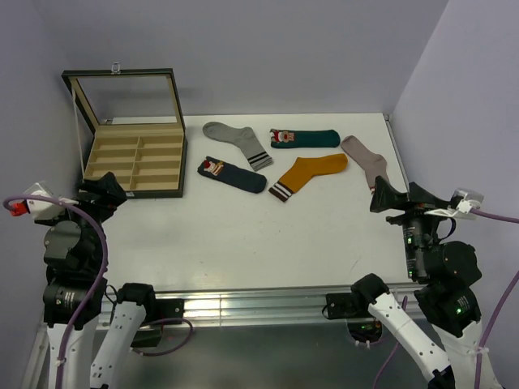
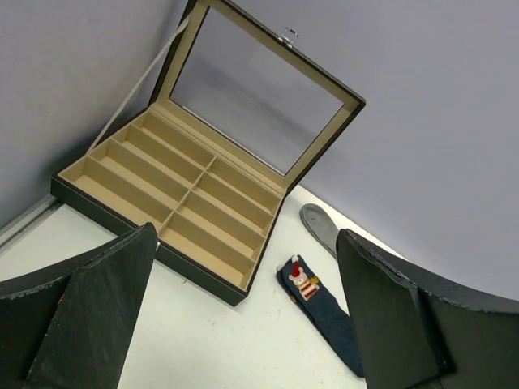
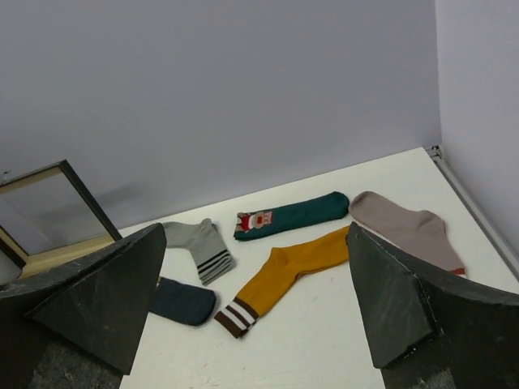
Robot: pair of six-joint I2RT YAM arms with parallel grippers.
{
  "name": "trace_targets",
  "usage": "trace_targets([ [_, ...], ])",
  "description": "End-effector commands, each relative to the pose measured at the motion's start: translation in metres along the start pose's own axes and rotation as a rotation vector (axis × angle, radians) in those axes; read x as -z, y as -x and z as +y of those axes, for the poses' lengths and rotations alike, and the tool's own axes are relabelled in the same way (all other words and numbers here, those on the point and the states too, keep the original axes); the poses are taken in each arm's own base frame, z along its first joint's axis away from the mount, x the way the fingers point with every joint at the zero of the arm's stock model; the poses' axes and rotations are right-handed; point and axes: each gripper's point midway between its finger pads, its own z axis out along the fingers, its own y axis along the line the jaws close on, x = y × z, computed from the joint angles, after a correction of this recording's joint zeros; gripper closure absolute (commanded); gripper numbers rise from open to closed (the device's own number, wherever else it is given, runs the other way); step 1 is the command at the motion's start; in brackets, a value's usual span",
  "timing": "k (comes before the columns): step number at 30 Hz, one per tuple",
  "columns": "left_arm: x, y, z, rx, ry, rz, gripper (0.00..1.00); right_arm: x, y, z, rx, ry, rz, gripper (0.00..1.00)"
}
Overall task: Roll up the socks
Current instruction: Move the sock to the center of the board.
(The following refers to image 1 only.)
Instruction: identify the dark green reindeer sock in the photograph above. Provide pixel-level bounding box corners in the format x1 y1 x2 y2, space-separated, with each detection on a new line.
270 129 341 149

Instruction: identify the grey striped sock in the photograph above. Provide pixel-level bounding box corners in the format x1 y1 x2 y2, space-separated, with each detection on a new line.
202 122 273 172

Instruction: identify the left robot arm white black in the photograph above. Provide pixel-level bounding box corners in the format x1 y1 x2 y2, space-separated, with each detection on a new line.
40 172 158 388

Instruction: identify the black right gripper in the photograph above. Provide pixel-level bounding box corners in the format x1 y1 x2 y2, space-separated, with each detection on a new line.
367 173 448 276

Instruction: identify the taupe sock red cuff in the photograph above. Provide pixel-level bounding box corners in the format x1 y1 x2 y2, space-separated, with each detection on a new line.
340 135 389 192

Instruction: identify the aluminium rail frame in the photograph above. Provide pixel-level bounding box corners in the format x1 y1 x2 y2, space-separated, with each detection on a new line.
19 113 431 389

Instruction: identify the black compartment box beige lining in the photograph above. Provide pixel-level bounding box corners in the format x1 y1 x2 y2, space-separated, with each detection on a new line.
62 63 188 199

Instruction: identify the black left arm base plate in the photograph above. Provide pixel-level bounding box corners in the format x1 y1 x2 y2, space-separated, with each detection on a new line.
101 297 186 325

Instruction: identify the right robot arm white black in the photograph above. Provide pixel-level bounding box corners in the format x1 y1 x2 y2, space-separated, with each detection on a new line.
350 176 501 388

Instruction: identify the mustard yellow sock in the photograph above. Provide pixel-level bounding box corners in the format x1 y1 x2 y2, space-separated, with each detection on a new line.
268 153 348 203

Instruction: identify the navy santa sock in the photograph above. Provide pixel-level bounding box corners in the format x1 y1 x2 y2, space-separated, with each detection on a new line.
197 156 267 194

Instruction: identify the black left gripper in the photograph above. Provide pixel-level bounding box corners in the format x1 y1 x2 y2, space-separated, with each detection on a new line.
36 171 126 268

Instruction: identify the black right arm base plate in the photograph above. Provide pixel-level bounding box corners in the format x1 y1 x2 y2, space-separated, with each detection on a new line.
322 293 371 320

